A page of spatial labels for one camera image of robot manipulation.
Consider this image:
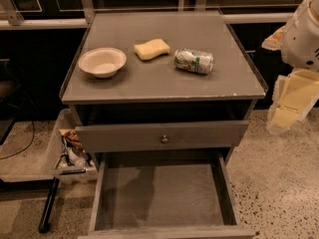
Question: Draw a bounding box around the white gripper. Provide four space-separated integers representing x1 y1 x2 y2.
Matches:
261 0 319 135

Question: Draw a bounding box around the green white 7up can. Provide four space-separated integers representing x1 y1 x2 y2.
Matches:
173 48 213 75

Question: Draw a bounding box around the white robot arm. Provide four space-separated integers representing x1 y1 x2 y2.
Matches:
261 0 319 135

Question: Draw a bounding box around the grey wooden drawer cabinet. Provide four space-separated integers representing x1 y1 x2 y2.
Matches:
59 11 269 239

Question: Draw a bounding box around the open grey middle drawer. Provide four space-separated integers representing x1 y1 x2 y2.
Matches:
78 151 254 239

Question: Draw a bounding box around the grey top drawer with knob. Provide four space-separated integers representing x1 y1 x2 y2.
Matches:
76 120 248 153

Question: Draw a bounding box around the yellow sponge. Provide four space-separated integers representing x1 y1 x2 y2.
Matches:
134 39 170 61

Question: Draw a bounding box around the white paper bowl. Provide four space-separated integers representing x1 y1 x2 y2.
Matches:
78 48 127 79

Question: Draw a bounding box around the clear plastic bin with clutter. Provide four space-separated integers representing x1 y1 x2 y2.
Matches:
42 109 98 184

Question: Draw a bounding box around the black metal leg with wheel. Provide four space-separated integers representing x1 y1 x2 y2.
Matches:
38 177 60 233

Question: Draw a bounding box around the white horizontal rail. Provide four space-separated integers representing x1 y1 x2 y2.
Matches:
0 13 292 31

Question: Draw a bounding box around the black cable on floor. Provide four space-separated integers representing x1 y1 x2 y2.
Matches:
0 117 36 161

